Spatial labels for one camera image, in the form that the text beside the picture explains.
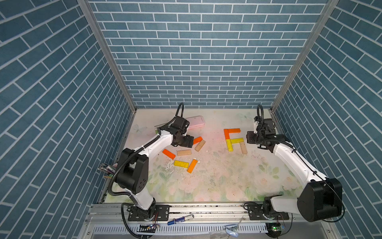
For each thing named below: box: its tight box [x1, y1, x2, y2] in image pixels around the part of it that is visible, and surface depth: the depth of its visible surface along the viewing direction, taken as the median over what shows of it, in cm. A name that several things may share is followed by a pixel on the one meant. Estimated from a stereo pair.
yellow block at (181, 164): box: [173, 160, 190, 169], surface depth 92 cm
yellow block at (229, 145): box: [225, 138, 234, 152], surface depth 101 cm
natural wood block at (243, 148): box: [239, 141, 248, 155], surface depth 100 cm
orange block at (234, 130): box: [227, 128, 242, 133], surface depth 110 cm
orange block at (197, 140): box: [192, 136, 203, 145], surface depth 104 cm
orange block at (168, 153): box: [162, 148, 177, 160], surface depth 96 cm
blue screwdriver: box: [167, 214, 195, 226], surface depth 72 cm
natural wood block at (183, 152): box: [176, 149, 192, 156], surface depth 98 cm
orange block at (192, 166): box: [187, 158, 198, 174], surface depth 92 cm
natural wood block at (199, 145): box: [194, 139, 206, 152], surface depth 101 cm
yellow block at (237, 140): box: [230, 137, 245, 144], surface depth 104 cm
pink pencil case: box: [185, 115, 206, 130], surface depth 113 cm
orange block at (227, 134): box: [223, 128, 230, 140], surface depth 107 cm
